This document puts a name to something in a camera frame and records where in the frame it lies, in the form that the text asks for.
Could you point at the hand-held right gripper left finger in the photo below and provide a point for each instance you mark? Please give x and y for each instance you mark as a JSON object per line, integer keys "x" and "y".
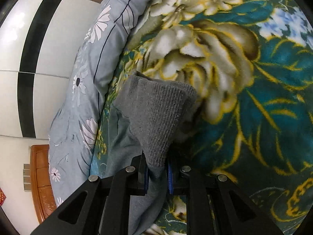
{"x": 146, "y": 180}

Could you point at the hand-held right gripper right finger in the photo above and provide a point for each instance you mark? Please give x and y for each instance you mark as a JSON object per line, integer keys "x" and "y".
{"x": 170, "y": 180}

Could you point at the grey knit sweater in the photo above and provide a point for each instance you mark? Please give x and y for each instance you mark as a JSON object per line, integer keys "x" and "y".
{"x": 156, "y": 117}

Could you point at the blue daisy print duvet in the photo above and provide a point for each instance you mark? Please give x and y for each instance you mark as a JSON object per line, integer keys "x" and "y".
{"x": 83, "y": 107}

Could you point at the carved wooden headboard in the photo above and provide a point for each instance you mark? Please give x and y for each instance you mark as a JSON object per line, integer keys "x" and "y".
{"x": 41, "y": 176}

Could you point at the teal floral plush blanket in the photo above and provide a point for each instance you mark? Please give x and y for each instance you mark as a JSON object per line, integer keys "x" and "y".
{"x": 256, "y": 102}

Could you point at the white wardrobe with black stripe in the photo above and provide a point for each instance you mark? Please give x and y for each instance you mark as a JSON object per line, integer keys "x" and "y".
{"x": 61, "y": 29}

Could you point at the beige wall switch panel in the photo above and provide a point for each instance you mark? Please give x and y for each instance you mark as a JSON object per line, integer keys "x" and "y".
{"x": 27, "y": 177}

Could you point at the red wall decoration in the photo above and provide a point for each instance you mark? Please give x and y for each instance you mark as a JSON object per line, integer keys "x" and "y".
{"x": 2, "y": 197}

